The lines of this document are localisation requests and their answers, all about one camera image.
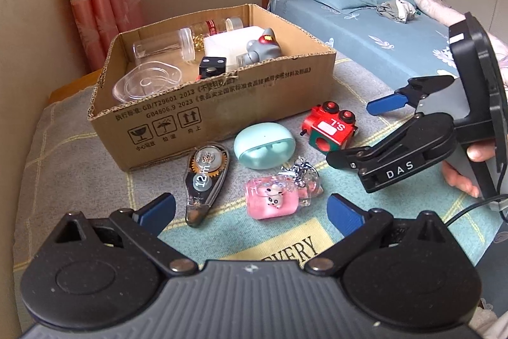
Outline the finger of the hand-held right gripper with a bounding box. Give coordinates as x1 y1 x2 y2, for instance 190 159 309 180
366 75 456 116
325 112 457 193

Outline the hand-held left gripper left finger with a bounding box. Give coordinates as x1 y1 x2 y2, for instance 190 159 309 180
53 192 199 278

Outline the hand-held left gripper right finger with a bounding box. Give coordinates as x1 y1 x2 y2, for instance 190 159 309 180
304 193 457 278

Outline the red toy train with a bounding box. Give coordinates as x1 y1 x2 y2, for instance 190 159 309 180
300 101 359 153

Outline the pink bottle keychain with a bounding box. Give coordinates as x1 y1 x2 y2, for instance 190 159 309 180
245 160 321 221

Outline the brown cardboard box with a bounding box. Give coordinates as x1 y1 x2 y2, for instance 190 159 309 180
88 3 337 172

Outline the clear plastic lid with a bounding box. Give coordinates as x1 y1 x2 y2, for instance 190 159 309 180
112 59 183 103

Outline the grey elephant toy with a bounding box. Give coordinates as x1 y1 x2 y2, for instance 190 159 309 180
237 27 283 66

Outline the black toy block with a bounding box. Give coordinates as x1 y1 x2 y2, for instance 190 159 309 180
198 56 228 79

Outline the clear plastic tube jar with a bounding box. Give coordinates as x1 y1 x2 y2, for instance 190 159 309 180
133 28 197 64

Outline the white box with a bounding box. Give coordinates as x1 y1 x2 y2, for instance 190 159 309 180
204 25 271 62

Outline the person's right forearm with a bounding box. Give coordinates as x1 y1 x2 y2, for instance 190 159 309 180
411 0 508 85

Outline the person's right hand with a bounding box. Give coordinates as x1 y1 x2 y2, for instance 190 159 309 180
442 142 498 199

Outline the correction tape dispenser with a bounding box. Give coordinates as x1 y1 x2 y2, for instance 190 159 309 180
184 142 231 227

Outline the bed with blue sheet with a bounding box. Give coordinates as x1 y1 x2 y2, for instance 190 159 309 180
266 0 461 93

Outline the checked printed blanket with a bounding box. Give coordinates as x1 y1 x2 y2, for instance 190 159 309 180
14 57 505 284

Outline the grey crumpled cloth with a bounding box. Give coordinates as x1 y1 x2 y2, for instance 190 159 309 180
376 0 421 24

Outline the teal earbuds case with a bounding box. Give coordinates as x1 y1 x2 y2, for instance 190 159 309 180
233 122 296 170

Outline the wooden table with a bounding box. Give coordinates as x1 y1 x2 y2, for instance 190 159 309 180
48 69 104 103

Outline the dark blue cloth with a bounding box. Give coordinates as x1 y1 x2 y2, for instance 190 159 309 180
474 220 508 312

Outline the black cable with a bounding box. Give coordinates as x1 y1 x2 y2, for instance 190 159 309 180
444 194 508 226

